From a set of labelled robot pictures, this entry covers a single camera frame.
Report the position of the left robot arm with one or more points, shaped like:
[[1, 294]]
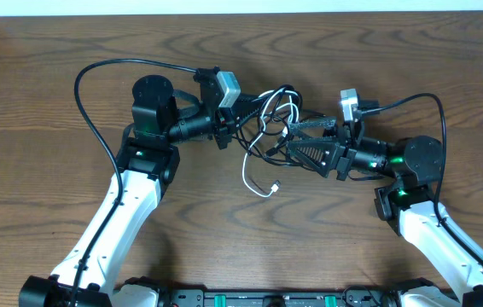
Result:
[[143, 168]]

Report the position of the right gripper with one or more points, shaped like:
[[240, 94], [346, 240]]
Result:
[[337, 153]]

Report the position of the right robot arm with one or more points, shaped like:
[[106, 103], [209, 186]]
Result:
[[409, 204]]

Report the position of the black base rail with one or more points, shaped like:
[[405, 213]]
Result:
[[275, 298]]

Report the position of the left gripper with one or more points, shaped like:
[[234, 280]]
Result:
[[224, 125]]

